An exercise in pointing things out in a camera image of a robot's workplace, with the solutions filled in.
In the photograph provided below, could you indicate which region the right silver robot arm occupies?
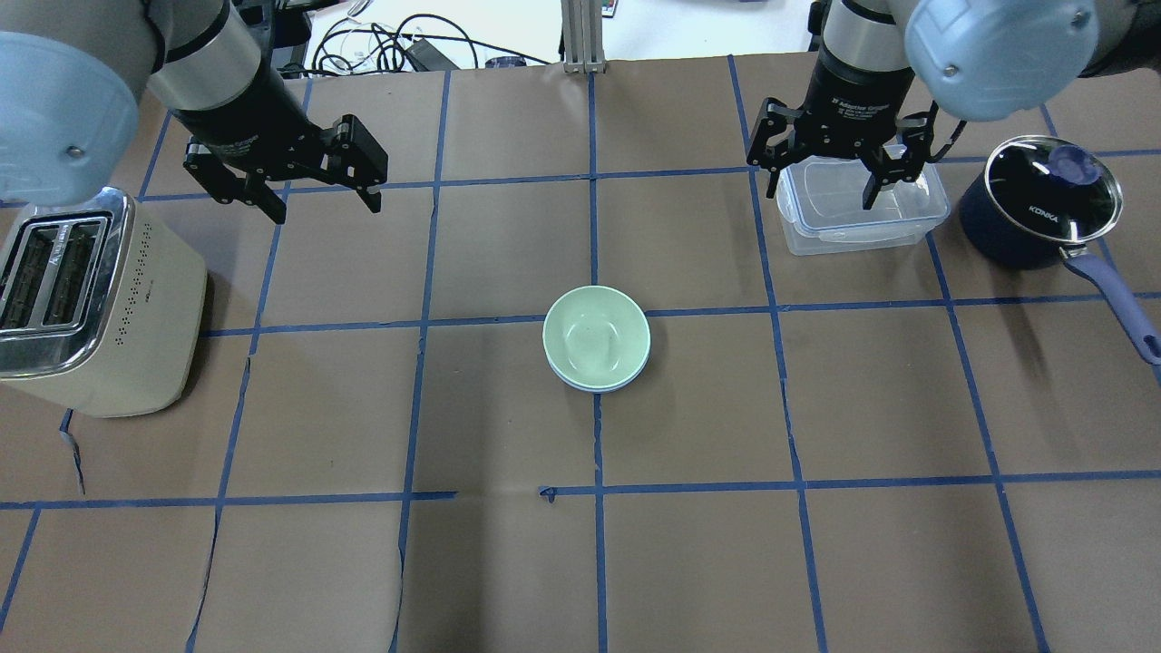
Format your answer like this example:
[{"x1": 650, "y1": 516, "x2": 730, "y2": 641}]
[{"x1": 747, "y1": 1, "x2": 1160, "y2": 210}]

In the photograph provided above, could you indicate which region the blue pot with glass lid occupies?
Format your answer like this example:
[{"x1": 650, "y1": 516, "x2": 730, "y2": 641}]
[{"x1": 958, "y1": 135, "x2": 1160, "y2": 366}]

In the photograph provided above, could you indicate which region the cream and chrome toaster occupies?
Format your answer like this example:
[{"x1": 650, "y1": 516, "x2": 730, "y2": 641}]
[{"x1": 1, "y1": 187, "x2": 209, "y2": 418}]

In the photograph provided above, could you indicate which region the aluminium frame post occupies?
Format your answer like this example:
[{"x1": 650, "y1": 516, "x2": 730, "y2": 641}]
[{"x1": 560, "y1": 0, "x2": 607, "y2": 74}]

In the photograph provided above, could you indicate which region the clear plastic food container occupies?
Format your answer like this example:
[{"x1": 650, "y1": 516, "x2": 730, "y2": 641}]
[{"x1": 776, "y1": 157, "x2": 952, "y2": 256}]

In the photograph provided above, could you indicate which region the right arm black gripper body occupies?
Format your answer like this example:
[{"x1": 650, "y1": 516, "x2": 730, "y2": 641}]
[{"x1": 780, "y1": 45, "x2": 915, "y2": 167}]

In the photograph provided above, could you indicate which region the blue bowl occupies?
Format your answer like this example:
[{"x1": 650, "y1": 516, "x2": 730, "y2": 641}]
[{"x1": 545, "y1": 350, "x2": 650, "y2": 394}]

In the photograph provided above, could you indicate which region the green bowl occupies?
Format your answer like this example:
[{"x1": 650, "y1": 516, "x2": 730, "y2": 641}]
[{"x1": 541, "y1": 285, "x2": 652, "y2": 356}]

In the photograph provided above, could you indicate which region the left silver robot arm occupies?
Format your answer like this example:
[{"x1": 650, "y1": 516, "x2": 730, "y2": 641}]
[{"x1": 1, "y1": 1, "x2": 389, "y2": 224}]

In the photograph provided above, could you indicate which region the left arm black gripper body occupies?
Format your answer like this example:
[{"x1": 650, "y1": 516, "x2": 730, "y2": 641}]
[{"x1": 171, "y1": 63, "x2": 351, "y2": 198}]

